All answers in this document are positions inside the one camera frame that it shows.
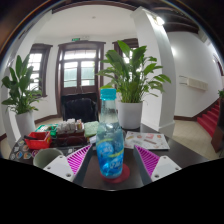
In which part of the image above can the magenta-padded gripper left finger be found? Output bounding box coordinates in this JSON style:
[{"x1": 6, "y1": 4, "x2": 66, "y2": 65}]
[{"x1": 43, "y1": 143, "x2": 95, "y2": 184}]

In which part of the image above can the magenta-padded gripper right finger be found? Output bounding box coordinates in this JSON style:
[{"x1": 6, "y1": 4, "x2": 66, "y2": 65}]
[{"x1": 133, "y1": 143, "x2": 183, "y2": 184}]

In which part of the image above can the clear bottle with teal cap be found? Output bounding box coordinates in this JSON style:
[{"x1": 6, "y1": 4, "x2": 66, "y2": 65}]
[{"x1": 95, "y1": 87, "x2": 125, "y2": 179}]

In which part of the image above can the printed paper leaflet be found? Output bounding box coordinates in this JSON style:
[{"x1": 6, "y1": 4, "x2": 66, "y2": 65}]
[{"x1": 124, "y1": 130, "x2": 171, "y2": 151}]

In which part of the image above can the flat round red coaster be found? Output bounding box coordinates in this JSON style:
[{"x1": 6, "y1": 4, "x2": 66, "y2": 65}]
[{"x1": 100, "y1": 163, "x2": 131, "y2": 184}]

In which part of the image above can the grey-green patterned mug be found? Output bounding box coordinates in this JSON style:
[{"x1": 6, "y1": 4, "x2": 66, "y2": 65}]
[{"x1": 32, "y1": 147, "x2": 64, "y2": 169}]

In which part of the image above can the tray of small packets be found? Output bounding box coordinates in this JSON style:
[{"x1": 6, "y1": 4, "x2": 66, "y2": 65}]
[{"x1": 54, "y1": 118, "x2": 86, "y2": 138}]

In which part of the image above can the pale green folded cloth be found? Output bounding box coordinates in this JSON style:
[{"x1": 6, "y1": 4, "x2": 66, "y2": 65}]
[{"x1": 83, "y1": 120, "x2": 100, "y2": 138}]

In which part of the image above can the red plastic box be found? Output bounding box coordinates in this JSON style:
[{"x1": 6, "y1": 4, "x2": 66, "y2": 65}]
[{"x1": 23, "y1": 130, "x2": 52, "y2": 150}]

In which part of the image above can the green box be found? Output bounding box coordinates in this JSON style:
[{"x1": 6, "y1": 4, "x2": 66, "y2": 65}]
[{"x1": 34, "y1": 123, "x2": 59, "y2": 138}]

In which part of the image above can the black chair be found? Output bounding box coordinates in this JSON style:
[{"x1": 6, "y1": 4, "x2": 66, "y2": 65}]
[{"x1": 60, "y1": 92, "x2": 100, "y2": 124}]

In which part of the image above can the leafy plant in white pot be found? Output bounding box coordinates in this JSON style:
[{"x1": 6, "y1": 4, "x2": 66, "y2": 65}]
[
  {"x1": 96, "y1": 39, "x2": 173, "y2": 130},
  {"x1": 0, "y1": 54, "x2": 44, "y2": 138}
]

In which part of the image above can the white wall radiator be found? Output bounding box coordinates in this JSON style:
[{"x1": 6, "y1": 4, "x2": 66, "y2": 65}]
[{"x1": 178, "y1": 75, "x2": 209, "y2": 92}]

